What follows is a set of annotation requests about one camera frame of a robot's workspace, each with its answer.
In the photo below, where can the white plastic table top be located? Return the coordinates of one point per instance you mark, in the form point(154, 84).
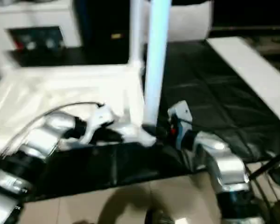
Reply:
point(60, 88)

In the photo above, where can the grey cushion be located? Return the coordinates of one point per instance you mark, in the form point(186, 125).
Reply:
point(189, 23)

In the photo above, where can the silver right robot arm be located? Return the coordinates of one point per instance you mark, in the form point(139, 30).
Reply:
point(228, 163)

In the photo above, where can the black metal table frame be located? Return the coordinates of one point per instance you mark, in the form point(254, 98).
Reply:
point(268, 166)

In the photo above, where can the white cabinet with glass doors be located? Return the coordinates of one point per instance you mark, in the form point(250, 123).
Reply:
point(37, 14)

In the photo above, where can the white flat board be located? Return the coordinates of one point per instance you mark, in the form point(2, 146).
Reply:
point(254, 74)

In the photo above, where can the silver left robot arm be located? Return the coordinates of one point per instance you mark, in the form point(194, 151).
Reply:
point(37, 140)

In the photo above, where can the black box with gold label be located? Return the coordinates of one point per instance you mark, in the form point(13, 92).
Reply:
point(102, 23)

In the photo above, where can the dark rounded robot body part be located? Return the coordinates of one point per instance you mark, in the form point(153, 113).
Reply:
point(158, 217)

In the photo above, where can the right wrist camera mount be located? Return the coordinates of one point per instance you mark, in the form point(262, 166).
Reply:
point(180, 112)

